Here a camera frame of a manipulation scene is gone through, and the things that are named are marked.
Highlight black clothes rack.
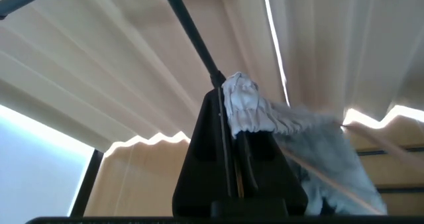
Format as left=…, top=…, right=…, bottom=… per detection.
left=0, top=0, right=424, bottom=194

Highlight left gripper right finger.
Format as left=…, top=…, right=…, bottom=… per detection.
left=233, top=130, right=309, bottom=217

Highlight pale grey shorts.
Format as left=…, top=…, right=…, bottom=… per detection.
left=221, top=71, right=388, bottom=217

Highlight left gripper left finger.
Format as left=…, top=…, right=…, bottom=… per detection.
left=172, top=87, right=235, bottom=217

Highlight window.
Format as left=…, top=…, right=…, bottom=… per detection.
left=0, top=103, right=105, bottom=218

